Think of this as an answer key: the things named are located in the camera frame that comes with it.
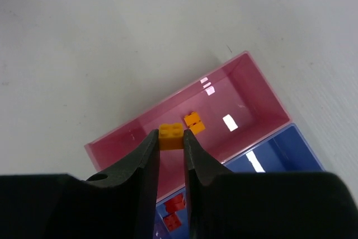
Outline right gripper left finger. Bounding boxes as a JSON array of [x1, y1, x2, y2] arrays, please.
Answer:
[[1, 130, 159, 238]]

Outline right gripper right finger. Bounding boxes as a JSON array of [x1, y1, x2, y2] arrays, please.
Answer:
[[183, 130, 357, 238]]

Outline red yellow orange lego stack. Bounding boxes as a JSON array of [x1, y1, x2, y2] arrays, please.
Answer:
[[164, 193, 186, 214]]

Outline yellow-orange lego brick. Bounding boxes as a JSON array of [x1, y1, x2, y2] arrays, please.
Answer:
[[158, 123, 184, 151]]

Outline orange lego brick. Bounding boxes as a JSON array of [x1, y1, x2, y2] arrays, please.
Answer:
[[184, 111, 205, 135]]

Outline red lego brick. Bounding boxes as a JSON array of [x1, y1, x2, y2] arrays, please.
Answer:
[[163, 212, 182, 232]]

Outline dark blue container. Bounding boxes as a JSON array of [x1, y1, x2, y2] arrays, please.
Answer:
[[153, 124, 324, 238]]

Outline pink container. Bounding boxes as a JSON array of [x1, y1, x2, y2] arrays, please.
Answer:
[[84, 50, 291, 202]]

